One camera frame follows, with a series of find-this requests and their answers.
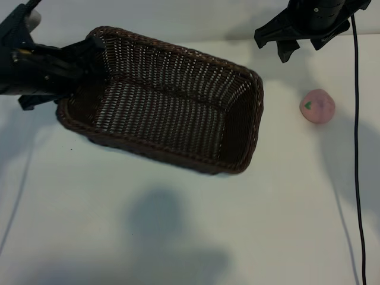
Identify dark brown wicker basket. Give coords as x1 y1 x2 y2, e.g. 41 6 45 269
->
55 26 265 176

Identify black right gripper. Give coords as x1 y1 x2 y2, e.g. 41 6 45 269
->
254 0 372 63

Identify pink peach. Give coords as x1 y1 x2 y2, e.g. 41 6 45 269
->
299 88 337 125

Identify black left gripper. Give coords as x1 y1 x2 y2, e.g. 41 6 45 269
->
0 4 106 112

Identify thin black cable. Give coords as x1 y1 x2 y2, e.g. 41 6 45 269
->
350 14 368 285

